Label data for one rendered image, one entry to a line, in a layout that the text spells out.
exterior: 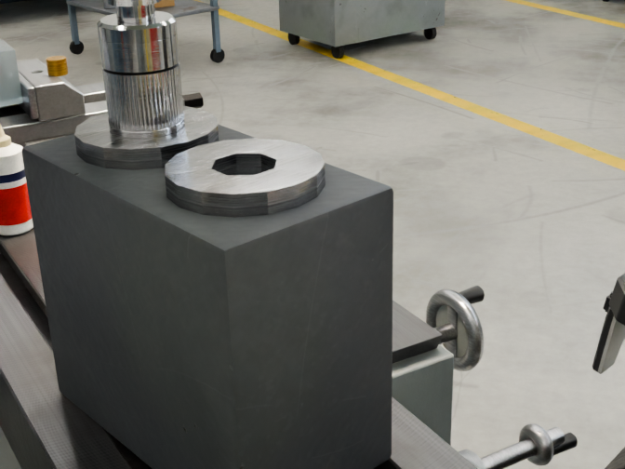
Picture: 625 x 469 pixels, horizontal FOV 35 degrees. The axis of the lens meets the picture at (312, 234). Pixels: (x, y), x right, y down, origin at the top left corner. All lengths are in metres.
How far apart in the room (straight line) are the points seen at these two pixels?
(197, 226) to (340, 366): 0.12
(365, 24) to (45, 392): 4.90
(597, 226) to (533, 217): 0.22
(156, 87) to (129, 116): 0.02
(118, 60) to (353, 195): 0.16
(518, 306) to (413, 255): 0.44
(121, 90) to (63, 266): 0.12
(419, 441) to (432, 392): 0.53
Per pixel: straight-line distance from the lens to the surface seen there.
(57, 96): 1.11
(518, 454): 1.35
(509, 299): 2.91
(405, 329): 1.19
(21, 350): 0.80
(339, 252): 0.53
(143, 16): 0.60
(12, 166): 0.98
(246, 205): 0.51
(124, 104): 0.61
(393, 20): 5.68
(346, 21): 5.47
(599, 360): 0.77
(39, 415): 0.72
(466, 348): 1.37
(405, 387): 1.16
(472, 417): 2.39
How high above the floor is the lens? 1.35
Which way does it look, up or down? 24 degrees down
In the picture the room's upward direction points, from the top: 2 degrees counter-clockwise
